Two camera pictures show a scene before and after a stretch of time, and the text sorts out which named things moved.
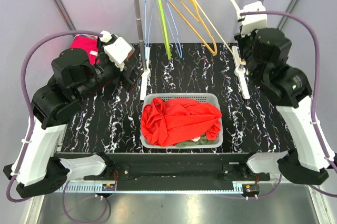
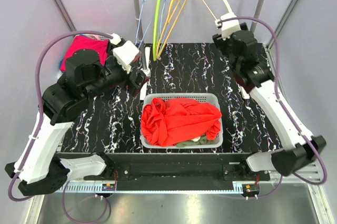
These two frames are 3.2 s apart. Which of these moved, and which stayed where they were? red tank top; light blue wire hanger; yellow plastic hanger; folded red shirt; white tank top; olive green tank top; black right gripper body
Moved: black right gripper body; yellow plastic hanger; light blue wire hanger
Stayed: olive green tank top; folded red shirt; red tank top; white tank top
